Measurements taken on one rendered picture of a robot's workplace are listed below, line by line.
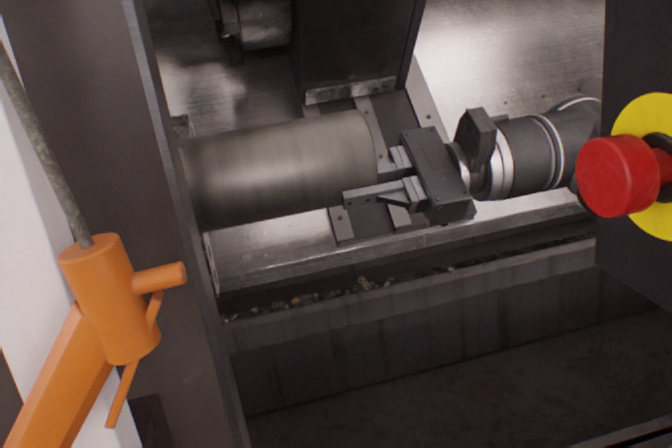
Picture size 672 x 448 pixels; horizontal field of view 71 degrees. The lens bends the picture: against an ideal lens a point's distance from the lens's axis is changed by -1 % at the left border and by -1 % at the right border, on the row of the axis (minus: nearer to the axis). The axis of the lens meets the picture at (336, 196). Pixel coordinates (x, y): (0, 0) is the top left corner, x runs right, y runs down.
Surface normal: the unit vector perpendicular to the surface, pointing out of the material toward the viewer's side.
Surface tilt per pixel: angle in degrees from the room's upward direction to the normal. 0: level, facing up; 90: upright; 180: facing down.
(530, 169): 93
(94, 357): 98
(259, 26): 135
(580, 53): 45
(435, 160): 33
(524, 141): 53
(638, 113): 90
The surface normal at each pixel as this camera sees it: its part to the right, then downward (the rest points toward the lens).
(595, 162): -0.98, 0.17
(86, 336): 0.00, 0.21
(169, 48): 0.06, -0.44
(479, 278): 0.21, 0.32
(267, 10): 0.24, 0.88
